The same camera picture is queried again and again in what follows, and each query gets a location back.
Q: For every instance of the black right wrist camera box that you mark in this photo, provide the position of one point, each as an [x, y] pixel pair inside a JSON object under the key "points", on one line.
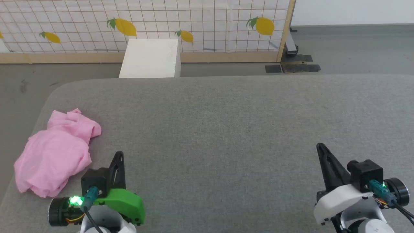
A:
{"points": [[365, 174]]}

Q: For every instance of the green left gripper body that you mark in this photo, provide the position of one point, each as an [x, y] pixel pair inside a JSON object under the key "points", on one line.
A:
{"points": [[124, 202]]}

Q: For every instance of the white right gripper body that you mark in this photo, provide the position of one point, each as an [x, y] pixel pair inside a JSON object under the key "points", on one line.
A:
{"points": [[343, 200]]}

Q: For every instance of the grey fabric sofa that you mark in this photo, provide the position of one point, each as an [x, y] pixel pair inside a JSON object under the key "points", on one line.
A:
{"points": [[226, 129]]}

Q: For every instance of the pink shirt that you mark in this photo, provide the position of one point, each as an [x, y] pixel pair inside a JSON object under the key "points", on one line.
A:
{"points": [[55, 155]]}

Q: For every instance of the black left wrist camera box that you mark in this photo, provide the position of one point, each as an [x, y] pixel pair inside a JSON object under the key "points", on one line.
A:
{"points": [[95, 181]]}

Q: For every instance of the large black floor plate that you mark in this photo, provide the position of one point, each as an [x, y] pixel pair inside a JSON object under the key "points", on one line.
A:
{"points": [[299, 64]]}

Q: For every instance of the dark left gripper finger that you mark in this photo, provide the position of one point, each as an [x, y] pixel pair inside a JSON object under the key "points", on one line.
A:
{"points": [[112, 174], [120, 173]]}

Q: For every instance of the small black floor plate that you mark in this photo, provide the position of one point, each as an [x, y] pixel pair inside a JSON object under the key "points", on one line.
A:
{"points": [[273, 69]]}

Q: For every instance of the white box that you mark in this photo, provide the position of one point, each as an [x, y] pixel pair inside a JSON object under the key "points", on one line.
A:
{"points": [[150, 58]]}

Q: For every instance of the grey metal partition foot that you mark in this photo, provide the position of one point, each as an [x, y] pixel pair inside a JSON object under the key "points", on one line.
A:
{"points": [[291, 45]]}

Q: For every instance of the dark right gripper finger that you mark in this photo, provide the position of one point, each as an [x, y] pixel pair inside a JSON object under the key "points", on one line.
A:
{"points": [[336, 171], [326, 176]]}

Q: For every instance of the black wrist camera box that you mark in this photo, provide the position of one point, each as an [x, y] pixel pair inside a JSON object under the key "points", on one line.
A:
{"points": [[95, 181], [365, 174]]}

